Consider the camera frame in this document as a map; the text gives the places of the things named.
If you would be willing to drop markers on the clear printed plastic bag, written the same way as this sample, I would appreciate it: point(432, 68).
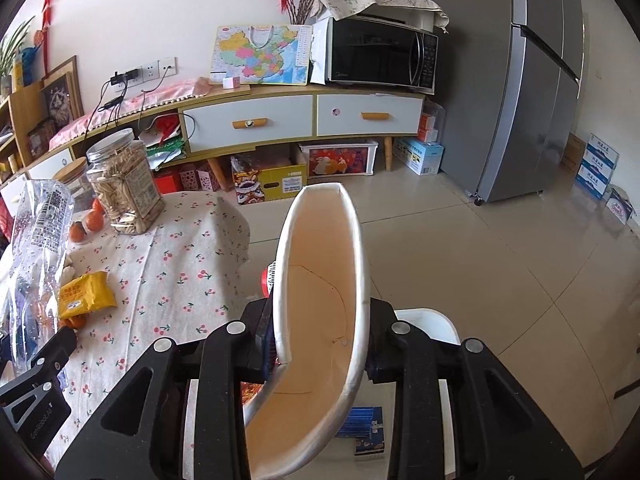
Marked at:
point(40, 220)

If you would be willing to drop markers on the blue printed packet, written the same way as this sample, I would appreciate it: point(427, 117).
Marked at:
point(360, 420)

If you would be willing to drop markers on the framed picture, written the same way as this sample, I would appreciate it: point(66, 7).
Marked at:
point(62, 95)

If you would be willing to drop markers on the small white box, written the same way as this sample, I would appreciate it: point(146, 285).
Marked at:
point(232, 83)

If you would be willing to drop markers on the yellow lion print box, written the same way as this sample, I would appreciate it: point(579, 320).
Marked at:
point(270, 180)

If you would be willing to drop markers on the wooden sideboard cabinet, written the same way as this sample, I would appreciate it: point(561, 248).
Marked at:
point(280, 91)

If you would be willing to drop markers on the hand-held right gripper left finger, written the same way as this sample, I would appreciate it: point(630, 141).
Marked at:
point(255, 340)

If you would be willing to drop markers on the white cabinet drawer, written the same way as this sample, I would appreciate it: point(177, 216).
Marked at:
point(50, 165)
point(395, 110)
point(215, 122)

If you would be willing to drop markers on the green potted plant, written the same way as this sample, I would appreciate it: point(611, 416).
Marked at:
point(12, 45)

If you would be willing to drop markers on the pink runner cloth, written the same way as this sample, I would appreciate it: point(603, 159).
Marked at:
point(150, 97)

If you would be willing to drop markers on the white wall socket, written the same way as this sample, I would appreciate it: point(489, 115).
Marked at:
point(168, 67)
point(149, 72)

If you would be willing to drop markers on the cherry print tablecloth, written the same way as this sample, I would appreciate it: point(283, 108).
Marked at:
point(165, 285)

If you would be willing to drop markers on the map print gift bag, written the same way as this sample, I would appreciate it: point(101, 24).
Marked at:
point(260, 60)

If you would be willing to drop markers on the glass jar with bamboo lid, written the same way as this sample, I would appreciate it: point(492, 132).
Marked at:
point(70, 170)

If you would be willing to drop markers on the orange white boxes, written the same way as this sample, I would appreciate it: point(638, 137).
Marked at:
point(428, 127)

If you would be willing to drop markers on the black microwave oven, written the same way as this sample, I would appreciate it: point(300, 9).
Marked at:
point(375, 55)

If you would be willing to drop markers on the red and green packet bundle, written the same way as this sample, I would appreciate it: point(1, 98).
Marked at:
point(165, 135)

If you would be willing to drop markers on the yellow snack packet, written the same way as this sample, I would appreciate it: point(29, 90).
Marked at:
point(87, 295)

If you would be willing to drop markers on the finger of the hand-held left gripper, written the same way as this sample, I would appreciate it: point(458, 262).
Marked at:
point(50, 355)

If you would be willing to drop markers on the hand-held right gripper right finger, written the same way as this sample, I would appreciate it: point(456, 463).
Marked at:
point(382, 340)

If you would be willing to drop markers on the dark tin box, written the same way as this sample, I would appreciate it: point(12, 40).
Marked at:
point(41, 139)

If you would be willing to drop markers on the white paper bag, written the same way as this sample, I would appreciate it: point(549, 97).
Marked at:
point(319, 55)

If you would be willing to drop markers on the wooden shelf unit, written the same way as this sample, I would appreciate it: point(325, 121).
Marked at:
point(25, 110)

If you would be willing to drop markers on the brown cardboard box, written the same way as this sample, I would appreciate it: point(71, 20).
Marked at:
point(571, 154)

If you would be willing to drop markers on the grey refrigerator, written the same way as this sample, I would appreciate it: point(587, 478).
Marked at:
point(480, 85)

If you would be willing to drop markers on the black power adapter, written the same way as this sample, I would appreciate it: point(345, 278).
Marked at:
point(125, 78)

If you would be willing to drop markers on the white paper noodle bowl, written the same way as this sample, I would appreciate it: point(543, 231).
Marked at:
point(310, 310)

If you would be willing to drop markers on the yellow bottle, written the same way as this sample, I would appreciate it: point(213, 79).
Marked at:
point(18, 72)

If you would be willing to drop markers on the blue white carton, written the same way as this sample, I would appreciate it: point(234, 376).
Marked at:
point(620, 206)
point(420, 156)
point(602, 147)
point(590, 187)
point(597, 169)

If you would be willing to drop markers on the white rabbit print box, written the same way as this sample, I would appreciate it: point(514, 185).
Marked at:
point(340, 160)

